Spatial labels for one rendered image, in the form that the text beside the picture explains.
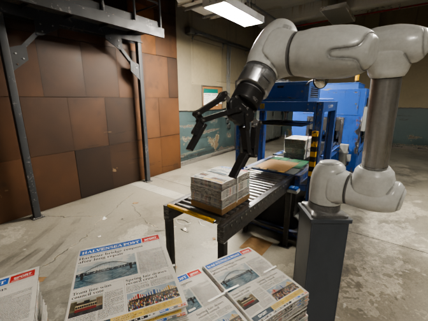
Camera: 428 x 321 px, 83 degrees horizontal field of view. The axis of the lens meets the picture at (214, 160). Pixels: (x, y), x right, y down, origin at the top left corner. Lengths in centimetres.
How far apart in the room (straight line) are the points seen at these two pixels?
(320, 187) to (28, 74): 374
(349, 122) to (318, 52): 428
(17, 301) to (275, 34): 94
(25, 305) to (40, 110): 346
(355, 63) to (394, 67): 54
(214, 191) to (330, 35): 126
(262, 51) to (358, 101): 421
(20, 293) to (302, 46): 94
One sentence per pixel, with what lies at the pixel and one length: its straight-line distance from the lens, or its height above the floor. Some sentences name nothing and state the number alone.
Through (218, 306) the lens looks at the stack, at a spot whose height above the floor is 83.
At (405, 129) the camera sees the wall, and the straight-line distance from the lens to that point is 998.
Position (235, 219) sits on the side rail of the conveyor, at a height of 79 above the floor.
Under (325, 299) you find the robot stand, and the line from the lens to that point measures 163.
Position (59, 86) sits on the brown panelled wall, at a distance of 423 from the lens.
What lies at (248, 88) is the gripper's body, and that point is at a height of 160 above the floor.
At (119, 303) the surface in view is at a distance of 76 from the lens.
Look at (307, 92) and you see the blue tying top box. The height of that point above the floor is 164.
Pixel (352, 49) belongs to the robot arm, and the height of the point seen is 167.
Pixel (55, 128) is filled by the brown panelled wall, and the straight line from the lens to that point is 420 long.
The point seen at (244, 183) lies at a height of 95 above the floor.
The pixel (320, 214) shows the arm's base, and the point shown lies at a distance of 134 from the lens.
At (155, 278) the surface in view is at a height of 107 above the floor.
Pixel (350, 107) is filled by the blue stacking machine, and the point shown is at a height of 143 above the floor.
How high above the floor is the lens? 157
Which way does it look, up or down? 14 degrees down
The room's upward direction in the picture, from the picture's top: straight up
